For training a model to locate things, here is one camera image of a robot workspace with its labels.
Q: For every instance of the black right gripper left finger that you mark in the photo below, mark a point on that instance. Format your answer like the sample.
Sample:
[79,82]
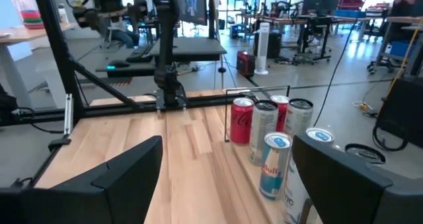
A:
[99,201]

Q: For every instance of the red black power station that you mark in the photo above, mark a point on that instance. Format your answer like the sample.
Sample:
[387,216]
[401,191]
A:
[246,63]

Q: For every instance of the blue silver Red Bull can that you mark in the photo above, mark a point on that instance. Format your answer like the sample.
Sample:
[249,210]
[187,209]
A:
[320,135]
[274,164]

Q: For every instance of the black floor box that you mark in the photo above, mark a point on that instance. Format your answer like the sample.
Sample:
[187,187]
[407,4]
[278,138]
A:
[403,111]

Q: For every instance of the black computer monitor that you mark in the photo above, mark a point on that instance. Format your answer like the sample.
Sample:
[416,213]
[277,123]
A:
[190,6]

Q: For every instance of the black monitor back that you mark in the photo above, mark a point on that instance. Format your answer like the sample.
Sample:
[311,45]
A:
[322,1]

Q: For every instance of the black desk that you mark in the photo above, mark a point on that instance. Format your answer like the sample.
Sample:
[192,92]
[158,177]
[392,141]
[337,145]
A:
[198,49]

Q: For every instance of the small yellow tag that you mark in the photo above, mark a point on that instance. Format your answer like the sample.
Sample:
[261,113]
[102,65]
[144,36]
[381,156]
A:
[78,2]

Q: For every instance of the black keyboard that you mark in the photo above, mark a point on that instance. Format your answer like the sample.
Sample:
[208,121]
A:
[140,53]

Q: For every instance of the black computer mouse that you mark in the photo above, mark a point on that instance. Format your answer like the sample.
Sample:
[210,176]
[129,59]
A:
[119,64]

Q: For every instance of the black office desks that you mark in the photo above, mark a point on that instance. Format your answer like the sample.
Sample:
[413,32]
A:
[317,19]

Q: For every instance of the white table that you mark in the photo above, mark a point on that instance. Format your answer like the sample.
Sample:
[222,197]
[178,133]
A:
[20,35]

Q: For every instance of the tall white can black lid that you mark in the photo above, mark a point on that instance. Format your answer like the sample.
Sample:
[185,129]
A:
[262,131]
[365,153]
[292,197]
[299,118]

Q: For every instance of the stack of colourful bowls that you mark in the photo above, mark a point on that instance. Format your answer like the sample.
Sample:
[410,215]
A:
[32,20]

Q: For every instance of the wooden shelf with black frame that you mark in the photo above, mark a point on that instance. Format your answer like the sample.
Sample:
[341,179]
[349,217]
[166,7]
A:
[241,156]

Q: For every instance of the red cola can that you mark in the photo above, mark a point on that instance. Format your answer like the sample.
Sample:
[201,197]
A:
[283,115]
[242,125]

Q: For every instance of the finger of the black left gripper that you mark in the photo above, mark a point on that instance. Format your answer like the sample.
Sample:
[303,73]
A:
[138,11]
[86,17]

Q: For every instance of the black cabinet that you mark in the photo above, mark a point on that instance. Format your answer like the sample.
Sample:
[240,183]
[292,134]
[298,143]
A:
[276,45]

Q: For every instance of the person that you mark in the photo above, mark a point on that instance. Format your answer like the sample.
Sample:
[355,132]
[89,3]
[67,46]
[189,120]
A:
[124,35]

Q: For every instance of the white tower fan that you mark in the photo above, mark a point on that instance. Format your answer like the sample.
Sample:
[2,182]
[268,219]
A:
[263,49]

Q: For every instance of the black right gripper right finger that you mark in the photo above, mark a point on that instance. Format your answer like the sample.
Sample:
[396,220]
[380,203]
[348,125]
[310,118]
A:
[347,197]

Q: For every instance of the white bottle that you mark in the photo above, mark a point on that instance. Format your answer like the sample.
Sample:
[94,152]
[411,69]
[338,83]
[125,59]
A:
[63,16]

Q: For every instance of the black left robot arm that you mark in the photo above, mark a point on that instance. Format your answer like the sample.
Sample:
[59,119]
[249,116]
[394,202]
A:
[165,52]

